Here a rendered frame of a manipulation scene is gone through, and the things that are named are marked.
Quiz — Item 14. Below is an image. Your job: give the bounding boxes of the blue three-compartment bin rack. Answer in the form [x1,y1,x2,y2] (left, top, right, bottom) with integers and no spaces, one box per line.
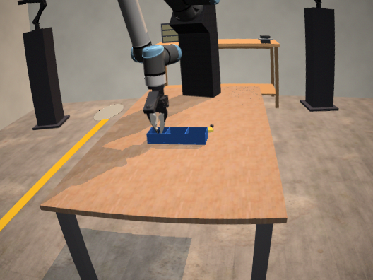
[146,127,208,145]

